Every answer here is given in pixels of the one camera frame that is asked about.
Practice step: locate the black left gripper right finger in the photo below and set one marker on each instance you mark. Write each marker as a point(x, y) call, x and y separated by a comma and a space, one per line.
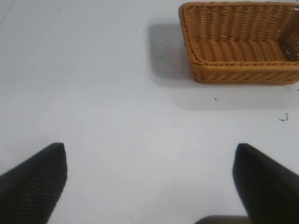
point(266, 186)

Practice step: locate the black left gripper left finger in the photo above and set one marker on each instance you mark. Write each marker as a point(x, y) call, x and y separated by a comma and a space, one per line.
point(32, 186)

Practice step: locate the brown woven wicker basket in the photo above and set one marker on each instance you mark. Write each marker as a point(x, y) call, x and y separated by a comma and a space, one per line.
point(238, 46)

